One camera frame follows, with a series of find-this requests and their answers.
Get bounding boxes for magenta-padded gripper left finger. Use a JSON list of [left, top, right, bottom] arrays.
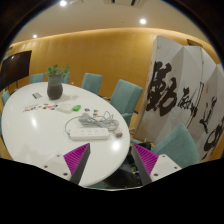
[[42, 142, 92, 185]]

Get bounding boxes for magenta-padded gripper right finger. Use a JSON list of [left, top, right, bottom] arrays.
[[130, 143, 183, 186]]

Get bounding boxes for white power strip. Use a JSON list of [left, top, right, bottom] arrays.
[[68, 128, 110, 141]]

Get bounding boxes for teal upholstered chair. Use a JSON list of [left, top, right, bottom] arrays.
[[150, 123, 201, 169]]

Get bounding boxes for flat white box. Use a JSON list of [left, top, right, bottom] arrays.
[[57, 102, 74, 114]]

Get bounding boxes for small colourful stickers row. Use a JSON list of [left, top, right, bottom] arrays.
[[23, 103, 59, 113]]

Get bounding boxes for teal chairs group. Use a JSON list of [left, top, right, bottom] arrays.
[[0, 72, 144, 128]]

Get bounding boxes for potted plant in dark vase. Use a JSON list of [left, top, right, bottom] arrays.
[[45, 64, 70, 101]]

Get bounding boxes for calligraphy folding screen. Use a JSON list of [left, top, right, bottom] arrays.
[[133, 34, 224, 163]]

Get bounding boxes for ceiling lights group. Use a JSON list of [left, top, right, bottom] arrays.
[[32, 0, 148, 39]]

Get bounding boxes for grey coiled power cable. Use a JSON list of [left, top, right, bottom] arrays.
[[64, 111, 120, 133]]

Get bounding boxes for black wall television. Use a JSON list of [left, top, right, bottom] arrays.
[[0, 49, 33, 93]]

